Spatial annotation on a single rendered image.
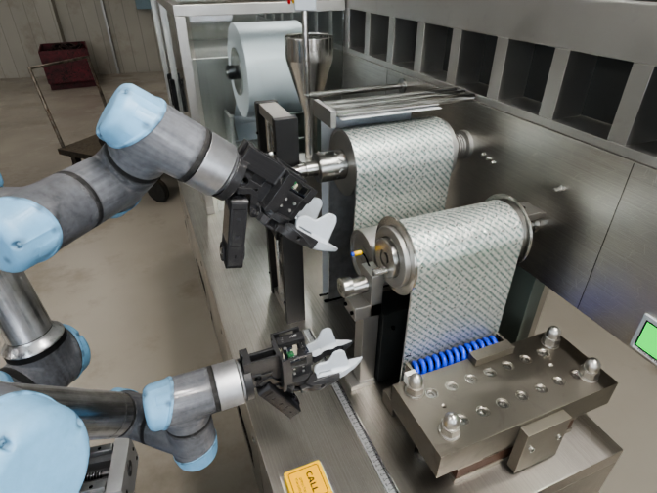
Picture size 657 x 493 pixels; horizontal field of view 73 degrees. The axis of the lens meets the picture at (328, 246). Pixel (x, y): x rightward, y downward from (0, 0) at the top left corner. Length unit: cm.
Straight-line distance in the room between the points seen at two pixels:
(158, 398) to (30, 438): 31
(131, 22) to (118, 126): 891
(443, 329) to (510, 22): 61
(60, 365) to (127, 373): 141
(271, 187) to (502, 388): 58
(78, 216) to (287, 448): 60
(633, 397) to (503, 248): 180
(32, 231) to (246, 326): 76
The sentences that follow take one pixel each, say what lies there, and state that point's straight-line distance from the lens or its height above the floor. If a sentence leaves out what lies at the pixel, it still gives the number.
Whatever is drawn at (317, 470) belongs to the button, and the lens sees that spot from 91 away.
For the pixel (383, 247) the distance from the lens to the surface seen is 81.
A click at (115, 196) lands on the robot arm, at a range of 60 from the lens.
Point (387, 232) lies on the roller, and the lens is 80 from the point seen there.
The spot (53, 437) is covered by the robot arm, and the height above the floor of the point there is 134.
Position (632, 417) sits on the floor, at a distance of 251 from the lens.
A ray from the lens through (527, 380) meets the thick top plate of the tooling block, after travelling 96.
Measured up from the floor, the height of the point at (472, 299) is 115.
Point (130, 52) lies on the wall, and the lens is 952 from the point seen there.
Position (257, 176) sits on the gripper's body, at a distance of 61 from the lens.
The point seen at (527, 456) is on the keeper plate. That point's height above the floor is 95.
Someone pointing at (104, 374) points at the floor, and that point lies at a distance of 253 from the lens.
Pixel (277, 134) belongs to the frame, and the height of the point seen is 141.
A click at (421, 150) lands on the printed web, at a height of 137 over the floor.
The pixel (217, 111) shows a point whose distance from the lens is 163.
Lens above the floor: 170
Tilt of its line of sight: 32 degrees down
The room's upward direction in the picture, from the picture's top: straight up
